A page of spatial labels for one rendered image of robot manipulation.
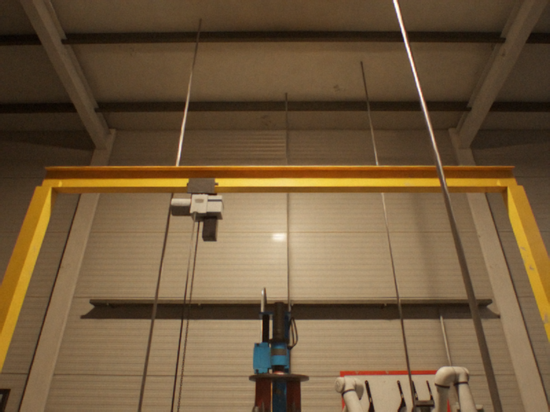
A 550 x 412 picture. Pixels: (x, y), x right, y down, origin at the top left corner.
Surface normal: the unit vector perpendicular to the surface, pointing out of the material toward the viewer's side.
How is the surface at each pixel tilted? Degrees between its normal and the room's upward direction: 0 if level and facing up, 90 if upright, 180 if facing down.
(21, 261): 90
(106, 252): 90
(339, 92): 174
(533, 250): 90
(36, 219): 90
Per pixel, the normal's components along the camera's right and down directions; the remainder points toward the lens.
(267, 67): 0.00, 0.81
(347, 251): 0.00, -0.49
